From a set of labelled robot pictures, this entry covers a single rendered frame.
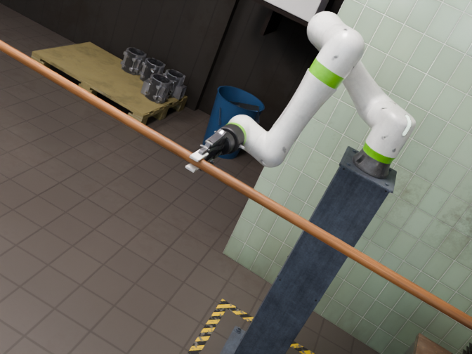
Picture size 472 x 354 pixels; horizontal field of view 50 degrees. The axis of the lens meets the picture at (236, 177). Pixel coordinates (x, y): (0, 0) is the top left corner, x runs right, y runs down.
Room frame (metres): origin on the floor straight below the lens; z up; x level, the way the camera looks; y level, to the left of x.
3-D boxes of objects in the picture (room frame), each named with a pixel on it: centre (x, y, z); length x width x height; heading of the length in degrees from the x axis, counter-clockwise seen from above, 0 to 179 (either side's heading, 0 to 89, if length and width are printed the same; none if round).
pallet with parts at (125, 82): (4.07, 1.34, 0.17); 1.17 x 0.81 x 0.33; 81
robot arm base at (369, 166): (1.89, -0.46, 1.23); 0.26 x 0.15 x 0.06; 171
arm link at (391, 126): (1.85, -0.45, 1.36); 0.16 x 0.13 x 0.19; 28
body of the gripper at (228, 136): (1.48, 0.09, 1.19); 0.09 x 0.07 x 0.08; 167
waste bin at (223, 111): (3.88, 0.20, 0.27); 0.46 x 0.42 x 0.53; 64
